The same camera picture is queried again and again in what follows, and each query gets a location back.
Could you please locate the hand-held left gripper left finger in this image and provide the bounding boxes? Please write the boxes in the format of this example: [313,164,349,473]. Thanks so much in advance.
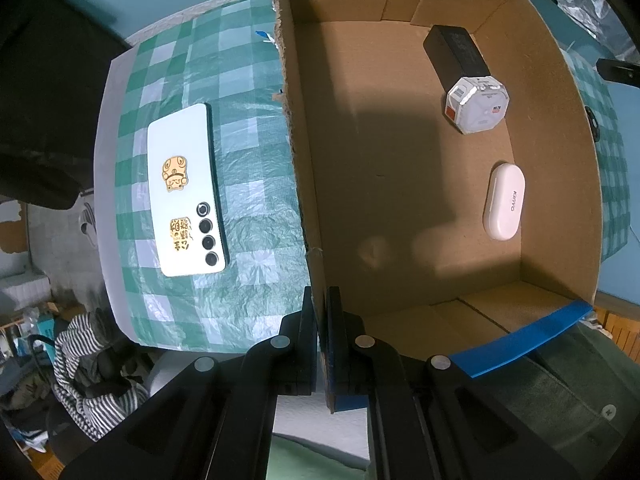
[65,285,318,480]

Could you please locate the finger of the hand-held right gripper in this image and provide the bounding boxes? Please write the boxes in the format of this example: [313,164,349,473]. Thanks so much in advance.
[596,58,640,86]

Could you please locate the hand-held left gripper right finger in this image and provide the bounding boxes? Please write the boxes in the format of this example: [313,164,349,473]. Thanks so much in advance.
[325,285,571,480]

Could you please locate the white octagonal box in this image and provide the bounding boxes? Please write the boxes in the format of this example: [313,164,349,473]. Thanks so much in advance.
[445,75,509,136]

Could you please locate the black rectangular case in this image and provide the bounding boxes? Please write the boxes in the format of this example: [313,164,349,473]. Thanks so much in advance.
[423,25,492,95]

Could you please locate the white earbud case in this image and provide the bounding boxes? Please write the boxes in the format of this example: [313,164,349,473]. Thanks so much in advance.
[482,161,525,241]

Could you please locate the blue-rimmed cardboard box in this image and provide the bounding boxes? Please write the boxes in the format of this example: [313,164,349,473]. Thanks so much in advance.
[272,0,603,413]

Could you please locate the silver plastic sheet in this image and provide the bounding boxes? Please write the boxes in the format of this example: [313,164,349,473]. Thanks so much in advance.
[500,0,640,61]

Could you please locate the white smartphone with gold stickers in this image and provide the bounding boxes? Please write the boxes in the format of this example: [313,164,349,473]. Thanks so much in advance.
[146,103,231,278]

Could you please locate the green checked tablecloth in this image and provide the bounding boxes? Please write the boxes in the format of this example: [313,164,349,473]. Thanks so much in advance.
[114,0,326,356]

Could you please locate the striped cloth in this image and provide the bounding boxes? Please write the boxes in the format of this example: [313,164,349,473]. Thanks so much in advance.
[52,310,151,442]

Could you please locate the white slipper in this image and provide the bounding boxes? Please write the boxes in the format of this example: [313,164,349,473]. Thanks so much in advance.
[80,202,99,249]

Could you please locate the teal storage box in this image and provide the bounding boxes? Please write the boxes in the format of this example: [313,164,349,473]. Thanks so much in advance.
[32,317,57,356]

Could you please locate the black hanging clothing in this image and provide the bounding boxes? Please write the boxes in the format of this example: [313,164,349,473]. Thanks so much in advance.
[0,0,133,211]

